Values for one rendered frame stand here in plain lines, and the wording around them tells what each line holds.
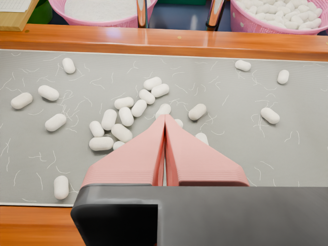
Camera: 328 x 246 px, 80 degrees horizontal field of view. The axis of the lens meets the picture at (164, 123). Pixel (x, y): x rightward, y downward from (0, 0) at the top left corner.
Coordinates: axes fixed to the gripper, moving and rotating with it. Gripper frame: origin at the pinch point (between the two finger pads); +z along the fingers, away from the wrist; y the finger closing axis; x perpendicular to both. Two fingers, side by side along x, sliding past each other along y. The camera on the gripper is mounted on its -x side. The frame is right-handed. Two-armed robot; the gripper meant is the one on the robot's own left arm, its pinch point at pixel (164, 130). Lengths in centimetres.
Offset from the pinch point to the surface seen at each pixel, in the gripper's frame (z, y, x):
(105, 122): 15.9, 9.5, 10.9
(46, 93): 20.7, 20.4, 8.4
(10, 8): 38, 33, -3
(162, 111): 18.1, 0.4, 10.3
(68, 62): 27.4, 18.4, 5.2
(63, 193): 6.3, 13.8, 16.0
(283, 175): 10.3, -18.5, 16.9
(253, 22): 40.8, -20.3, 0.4
